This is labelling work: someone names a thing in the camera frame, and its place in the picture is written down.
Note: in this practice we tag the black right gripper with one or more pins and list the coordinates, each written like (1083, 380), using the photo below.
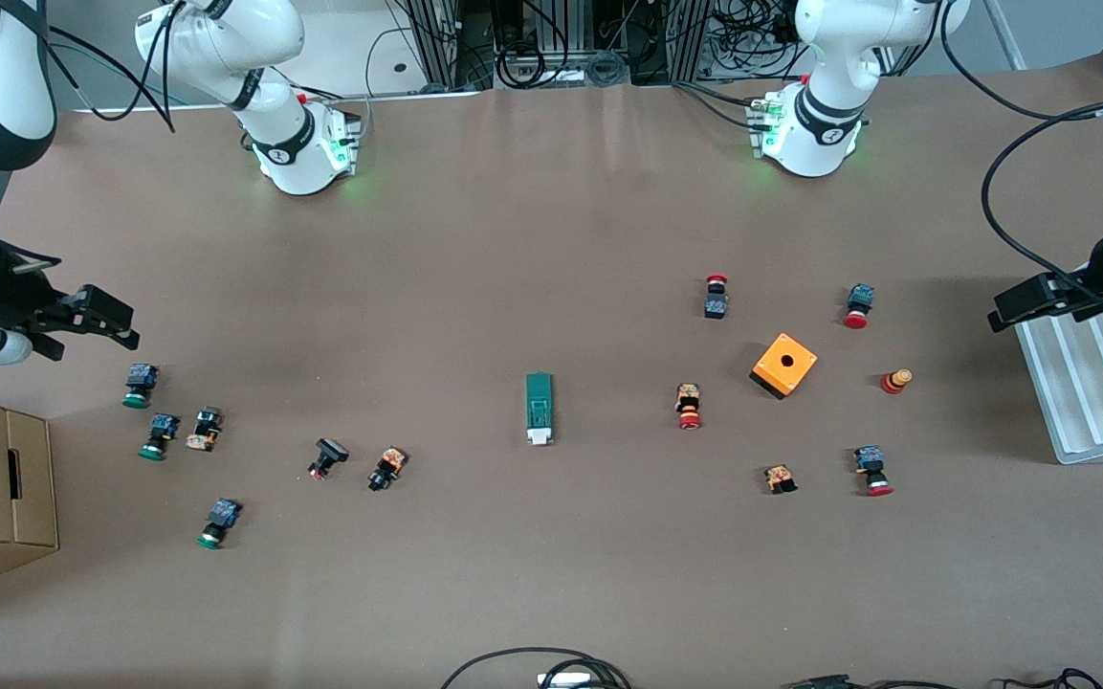
(8, 295)

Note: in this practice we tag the green load switch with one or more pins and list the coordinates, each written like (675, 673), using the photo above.
(540, 407)

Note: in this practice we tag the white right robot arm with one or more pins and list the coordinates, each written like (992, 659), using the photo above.
(274, 48)

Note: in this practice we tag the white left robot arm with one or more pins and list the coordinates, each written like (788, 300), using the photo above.
(838, 38)

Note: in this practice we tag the green mushroom pushbutton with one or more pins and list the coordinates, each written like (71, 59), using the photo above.
(161, 433)
(222, 517)
(140, 381)

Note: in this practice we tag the white ridged tray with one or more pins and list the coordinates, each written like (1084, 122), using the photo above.
(1087, 402)

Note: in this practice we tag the red yellow emergency stop head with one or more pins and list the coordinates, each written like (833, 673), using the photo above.
(895, 381)

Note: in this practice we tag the red mushroom pushbutton blue block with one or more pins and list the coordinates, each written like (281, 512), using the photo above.
(871, 467)
(860, 301)

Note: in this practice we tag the black square pushbutton red contacts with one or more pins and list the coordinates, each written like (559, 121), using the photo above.
(329, 454)

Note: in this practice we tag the red pushbutton black contact block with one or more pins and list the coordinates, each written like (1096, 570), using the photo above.
(716, 304)

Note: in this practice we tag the red emergency stop orange block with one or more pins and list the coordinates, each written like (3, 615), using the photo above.
(689, 404)

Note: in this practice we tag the black equipment rack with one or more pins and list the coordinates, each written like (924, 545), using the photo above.
(474, 38)

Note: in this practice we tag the white plug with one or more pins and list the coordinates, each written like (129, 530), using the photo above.
(565, 680)

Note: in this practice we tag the black switch orange contact block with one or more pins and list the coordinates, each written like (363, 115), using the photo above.
(206, 428)
(388, 467)

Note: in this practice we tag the orange button enclosure box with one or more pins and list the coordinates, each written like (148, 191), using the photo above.
(785, 364)

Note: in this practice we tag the grey frame post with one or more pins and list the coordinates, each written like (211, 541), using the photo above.
(1003, 33)

